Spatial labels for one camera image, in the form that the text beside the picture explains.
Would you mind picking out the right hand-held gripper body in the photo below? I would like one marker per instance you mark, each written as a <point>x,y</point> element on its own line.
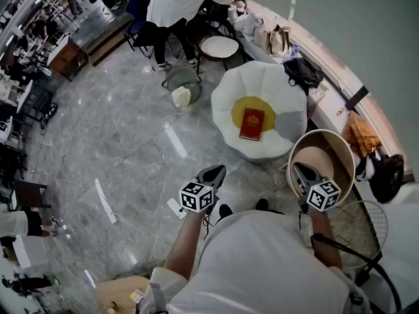
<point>322,196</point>

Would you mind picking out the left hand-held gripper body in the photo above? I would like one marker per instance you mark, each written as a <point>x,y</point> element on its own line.
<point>196,196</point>

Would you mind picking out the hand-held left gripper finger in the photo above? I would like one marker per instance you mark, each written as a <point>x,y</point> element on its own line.
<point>219,173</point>

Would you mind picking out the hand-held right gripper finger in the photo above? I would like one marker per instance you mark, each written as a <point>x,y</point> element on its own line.
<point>302,172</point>

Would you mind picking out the red book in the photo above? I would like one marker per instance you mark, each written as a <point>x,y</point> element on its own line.
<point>252,124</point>

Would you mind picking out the white flower-shaped cushion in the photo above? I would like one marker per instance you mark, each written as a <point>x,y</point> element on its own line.
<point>262,83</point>

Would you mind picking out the person's left forearm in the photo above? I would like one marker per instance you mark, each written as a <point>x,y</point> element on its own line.
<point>186,240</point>

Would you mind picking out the person's right forearm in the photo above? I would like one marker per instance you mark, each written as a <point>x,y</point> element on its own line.
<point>324,240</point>

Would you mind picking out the white power strip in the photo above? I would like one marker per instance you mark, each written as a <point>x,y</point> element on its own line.
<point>176,208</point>

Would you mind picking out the person's left black shoe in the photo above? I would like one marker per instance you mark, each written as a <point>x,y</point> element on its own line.
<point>225,210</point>

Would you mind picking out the person's black shoe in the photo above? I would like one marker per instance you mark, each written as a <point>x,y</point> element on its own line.
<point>262,204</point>
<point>225,210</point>

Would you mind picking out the person's right black shoe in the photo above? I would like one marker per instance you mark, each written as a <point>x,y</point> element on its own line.
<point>262,204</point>

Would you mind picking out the long white bench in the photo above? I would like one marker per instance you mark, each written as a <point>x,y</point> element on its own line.
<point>327,110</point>

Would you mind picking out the orange cloth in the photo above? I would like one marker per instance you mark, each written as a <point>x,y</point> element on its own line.
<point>360,132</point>

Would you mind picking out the black round bag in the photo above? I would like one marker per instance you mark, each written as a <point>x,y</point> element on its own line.
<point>389,178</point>

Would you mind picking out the cream cloth bundle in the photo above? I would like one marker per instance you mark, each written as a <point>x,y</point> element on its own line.
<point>181,96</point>

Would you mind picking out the small pale green bag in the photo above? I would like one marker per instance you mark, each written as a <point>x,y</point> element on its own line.
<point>323,87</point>

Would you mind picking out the person's white shirt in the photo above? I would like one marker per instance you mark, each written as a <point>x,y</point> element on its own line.
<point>262,267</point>

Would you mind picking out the black backpack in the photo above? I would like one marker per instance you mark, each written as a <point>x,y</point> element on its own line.
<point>302,70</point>

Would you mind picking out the green slatted basket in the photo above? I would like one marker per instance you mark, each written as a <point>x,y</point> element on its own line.
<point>183,75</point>

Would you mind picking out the small yellow packet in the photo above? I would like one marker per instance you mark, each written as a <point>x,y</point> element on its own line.
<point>137,296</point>

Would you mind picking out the clear water bottle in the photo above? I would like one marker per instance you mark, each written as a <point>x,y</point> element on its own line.
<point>295,51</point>

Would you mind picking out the black chair with white seat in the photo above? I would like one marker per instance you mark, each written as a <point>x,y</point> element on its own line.
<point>219,47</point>

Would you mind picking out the beige tote bag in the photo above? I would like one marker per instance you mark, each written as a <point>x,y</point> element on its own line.
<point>271,39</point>

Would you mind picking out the white plastic bags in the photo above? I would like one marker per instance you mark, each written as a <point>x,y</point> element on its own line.
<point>248,26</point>

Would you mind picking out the dark brown wooden chair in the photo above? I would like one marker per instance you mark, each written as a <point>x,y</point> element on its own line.
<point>31,195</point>

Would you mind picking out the dark blue chair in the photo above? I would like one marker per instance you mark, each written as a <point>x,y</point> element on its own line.
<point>137,25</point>

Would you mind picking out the brown wooden cabinet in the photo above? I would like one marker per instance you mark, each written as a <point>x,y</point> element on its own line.
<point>67,59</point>

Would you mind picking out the grey platform with wooden edge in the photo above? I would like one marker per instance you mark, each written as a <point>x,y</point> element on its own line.
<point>98,28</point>

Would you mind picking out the black window post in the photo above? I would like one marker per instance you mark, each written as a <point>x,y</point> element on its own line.
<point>356,97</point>

